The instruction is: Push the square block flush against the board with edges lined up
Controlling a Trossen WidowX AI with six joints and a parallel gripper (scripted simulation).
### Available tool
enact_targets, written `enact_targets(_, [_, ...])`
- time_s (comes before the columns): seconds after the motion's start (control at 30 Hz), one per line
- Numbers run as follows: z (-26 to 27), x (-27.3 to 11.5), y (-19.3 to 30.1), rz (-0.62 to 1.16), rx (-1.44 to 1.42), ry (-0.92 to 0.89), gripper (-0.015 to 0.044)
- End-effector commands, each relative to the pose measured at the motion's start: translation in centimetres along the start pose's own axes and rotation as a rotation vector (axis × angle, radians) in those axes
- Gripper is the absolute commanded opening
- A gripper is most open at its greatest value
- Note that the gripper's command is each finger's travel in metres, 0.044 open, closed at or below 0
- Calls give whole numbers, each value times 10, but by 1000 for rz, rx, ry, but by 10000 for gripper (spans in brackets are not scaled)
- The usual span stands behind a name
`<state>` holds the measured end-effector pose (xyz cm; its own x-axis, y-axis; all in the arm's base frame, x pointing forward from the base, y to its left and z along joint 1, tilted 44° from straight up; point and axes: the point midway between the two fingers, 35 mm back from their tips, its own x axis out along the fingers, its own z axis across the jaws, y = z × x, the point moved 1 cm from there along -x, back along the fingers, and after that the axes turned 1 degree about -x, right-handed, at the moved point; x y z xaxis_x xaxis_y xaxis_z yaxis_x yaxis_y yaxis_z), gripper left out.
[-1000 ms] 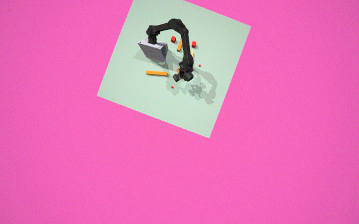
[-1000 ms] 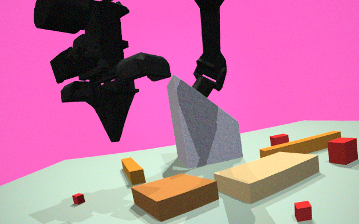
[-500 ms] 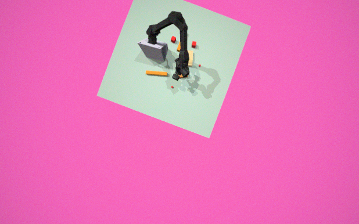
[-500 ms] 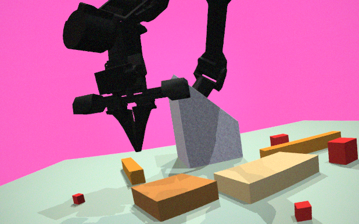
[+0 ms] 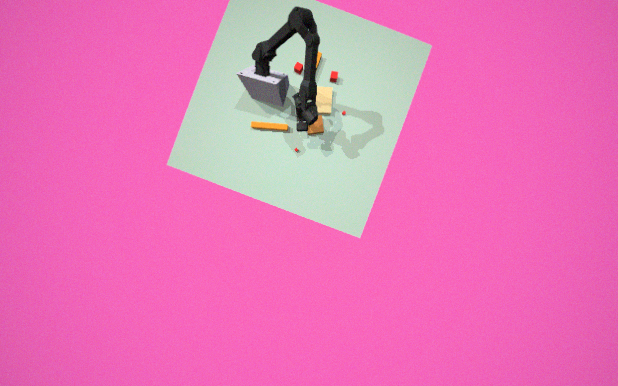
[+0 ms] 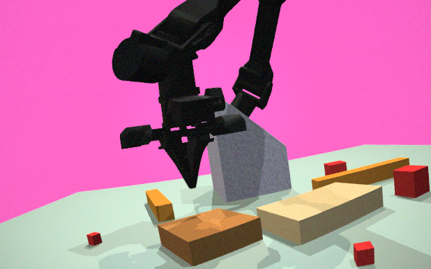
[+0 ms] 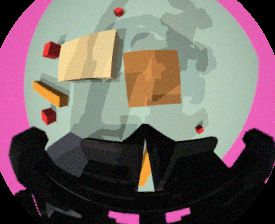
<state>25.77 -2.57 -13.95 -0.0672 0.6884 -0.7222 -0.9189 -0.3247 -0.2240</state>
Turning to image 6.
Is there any brown square block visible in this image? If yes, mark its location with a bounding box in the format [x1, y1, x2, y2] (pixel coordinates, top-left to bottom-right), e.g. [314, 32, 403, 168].
[157, 208, 263, 266]

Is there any tan flat rectangular block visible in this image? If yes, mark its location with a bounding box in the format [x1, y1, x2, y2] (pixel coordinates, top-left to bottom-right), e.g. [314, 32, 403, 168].
[257, 183, 384, 245]

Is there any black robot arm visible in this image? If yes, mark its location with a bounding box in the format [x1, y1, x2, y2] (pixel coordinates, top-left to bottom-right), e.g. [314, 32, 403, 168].
[112, 0, 286, 126]

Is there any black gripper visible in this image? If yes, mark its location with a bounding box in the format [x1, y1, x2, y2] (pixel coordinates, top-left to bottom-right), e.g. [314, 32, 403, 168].
[120, 81, 247, 189]

